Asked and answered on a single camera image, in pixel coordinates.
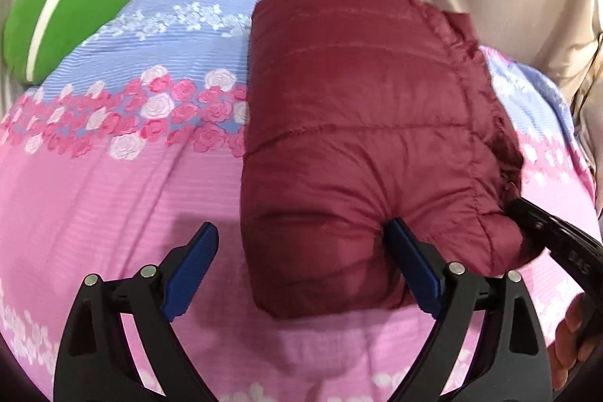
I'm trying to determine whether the maroon quilted down jacket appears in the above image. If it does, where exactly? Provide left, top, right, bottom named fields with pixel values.
left=240, top=0, right=539, bottom=319

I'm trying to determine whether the person's right hand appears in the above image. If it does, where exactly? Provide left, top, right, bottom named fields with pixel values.
left=547, top=294, right=602, bottom=391

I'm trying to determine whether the pink blue floral bedspread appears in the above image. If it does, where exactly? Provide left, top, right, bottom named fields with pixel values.
left=0, top=0, right=597, bottom=402

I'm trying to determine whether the green plush pillow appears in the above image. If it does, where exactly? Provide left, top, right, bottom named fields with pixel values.
left=2, top=0, right=130, bottom=86

